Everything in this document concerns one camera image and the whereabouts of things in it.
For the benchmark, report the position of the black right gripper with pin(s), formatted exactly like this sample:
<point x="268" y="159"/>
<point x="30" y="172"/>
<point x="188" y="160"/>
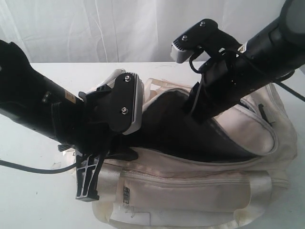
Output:
<point x="225" y="79"/>

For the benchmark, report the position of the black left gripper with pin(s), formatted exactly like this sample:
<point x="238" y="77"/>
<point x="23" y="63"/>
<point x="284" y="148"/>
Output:
<point x="89" y="124"/>

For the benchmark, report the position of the cream fabric duffel bag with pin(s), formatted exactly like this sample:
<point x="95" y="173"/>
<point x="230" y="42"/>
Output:
<point x="221" y="174"/>

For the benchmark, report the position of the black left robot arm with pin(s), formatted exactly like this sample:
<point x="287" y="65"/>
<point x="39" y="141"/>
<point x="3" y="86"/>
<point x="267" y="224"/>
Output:
<point x="25" y="94"/>

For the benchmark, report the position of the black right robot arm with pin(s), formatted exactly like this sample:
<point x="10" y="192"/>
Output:
<point x="278" y="49"/>

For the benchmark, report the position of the white backdrop curtain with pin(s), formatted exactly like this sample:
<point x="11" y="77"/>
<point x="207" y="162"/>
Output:
<point x="122" y="30"/>

